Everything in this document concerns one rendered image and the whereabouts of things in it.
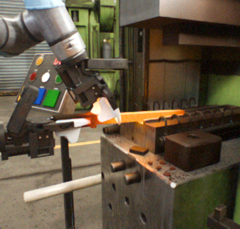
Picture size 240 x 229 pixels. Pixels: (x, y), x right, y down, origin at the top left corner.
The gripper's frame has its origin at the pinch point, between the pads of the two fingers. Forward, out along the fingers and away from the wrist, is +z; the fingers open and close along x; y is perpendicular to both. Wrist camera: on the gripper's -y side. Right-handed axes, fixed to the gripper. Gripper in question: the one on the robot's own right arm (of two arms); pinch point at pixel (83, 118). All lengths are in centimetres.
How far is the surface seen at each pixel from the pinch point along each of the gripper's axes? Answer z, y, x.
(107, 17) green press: 218, -118, -445
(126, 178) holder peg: 7.4, 13.9, 9.6
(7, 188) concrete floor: -17, 101, -165
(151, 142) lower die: 17.2, 7.0, 6.2
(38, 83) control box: -2, -5, -58
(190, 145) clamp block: 18.1, 3.7, 19.7
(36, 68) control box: -1, -11, -65
